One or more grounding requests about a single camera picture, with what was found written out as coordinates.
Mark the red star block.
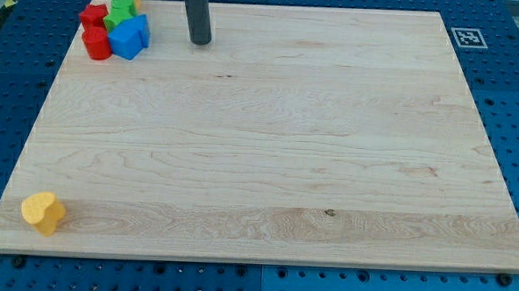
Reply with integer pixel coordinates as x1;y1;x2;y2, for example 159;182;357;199
78;4;109;30

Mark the wooden board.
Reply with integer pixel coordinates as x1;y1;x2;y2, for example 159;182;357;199
0;0;519;273

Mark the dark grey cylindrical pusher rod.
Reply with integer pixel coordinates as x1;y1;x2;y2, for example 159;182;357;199
184;0;212;46

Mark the blue block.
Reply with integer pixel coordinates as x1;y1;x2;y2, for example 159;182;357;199
108;14;151;60

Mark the red cylinder block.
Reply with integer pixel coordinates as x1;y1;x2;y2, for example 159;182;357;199
82;27;112;60

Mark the green block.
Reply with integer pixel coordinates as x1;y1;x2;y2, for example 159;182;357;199
103;0;138;32

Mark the yellow heart block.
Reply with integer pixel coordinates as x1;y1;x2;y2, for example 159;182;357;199
21;191;67;237

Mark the white fiducial marker tag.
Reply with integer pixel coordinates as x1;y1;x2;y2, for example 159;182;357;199
451;27;487;49

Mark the black bolt bottom left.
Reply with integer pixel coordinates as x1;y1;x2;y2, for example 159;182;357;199
11;255;26;269

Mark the black bolt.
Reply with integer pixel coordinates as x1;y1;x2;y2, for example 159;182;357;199
496;273;513;287
11;255;26;269

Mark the black bolt bottom right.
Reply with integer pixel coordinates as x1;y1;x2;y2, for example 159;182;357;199
496;273;513;287

